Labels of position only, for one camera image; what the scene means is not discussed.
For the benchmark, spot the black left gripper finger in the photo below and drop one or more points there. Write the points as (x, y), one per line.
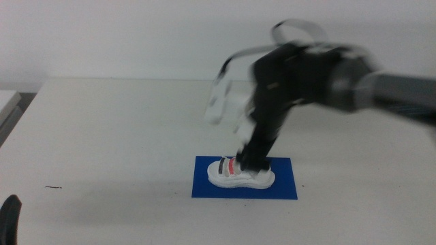
(9, 221)

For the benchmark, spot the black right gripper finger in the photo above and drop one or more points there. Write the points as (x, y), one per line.
(265, 153)
(248, 154)

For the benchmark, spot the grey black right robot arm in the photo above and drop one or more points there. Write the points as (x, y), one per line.
(391, 90)

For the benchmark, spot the blue rectangular mat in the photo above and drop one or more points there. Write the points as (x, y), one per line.
(284, 188)

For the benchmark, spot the small dark thread scrap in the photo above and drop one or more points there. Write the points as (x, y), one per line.
(52, 186)

